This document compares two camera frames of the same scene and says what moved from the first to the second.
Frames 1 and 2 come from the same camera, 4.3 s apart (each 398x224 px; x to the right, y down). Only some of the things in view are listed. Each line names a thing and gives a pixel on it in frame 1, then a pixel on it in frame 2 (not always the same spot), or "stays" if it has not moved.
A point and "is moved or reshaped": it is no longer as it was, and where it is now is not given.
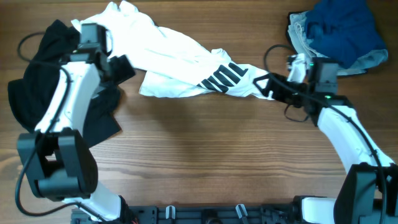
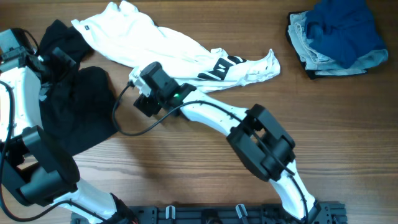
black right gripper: [272, 84] to [145, 103]
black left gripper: [124, 71] to [64, 70]
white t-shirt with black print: [175, 64] is moved or reshaped
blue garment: [343, 30] stays
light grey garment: [296, 28] stays
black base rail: [283, 213] stays
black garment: [29, 94] stays
